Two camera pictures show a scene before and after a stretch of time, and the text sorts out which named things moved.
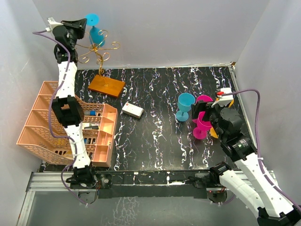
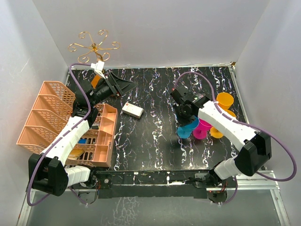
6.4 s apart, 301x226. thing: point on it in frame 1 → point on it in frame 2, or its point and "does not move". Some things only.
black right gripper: x=201 y=107 → x=180 y=121
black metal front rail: x=155 y=184 does not move
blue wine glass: x=97 y=38 → x=184 y=132
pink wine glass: x=200 y=132 does not move
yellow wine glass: x=213 y=133 does not move
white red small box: x=132 y=110 does not move
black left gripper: x=80 y=25 → x=122 y=86
